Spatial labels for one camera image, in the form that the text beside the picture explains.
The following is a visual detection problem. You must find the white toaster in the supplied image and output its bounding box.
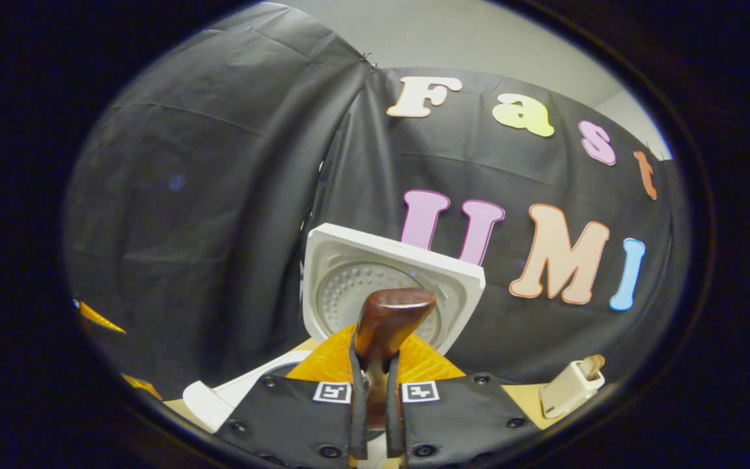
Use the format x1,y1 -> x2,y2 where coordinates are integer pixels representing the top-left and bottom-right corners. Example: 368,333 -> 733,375
539,360 -> 605,419

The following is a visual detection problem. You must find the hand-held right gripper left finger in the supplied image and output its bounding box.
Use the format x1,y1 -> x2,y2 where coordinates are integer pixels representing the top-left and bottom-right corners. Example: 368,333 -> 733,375
215,324 -> 368,469

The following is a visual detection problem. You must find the brown bread slice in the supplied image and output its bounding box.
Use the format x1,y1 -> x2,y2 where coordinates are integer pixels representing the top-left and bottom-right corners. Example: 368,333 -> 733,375
578,354 -> 606,380

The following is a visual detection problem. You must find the brown wooden spoon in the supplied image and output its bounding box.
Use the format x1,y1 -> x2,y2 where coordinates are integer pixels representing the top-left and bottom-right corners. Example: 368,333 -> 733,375
354,288 -> 438,431

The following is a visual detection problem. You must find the white rice cooker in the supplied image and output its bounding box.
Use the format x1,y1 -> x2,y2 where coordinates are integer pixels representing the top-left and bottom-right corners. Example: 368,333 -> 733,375
183,223 -> 486,469

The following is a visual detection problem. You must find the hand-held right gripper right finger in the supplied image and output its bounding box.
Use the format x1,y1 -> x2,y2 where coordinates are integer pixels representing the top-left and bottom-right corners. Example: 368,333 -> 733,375
385,335 -> 542,467

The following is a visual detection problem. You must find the black backdrop cloth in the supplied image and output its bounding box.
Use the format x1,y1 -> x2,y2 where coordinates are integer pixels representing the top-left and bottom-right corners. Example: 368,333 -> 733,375
62,3 -> 691,405

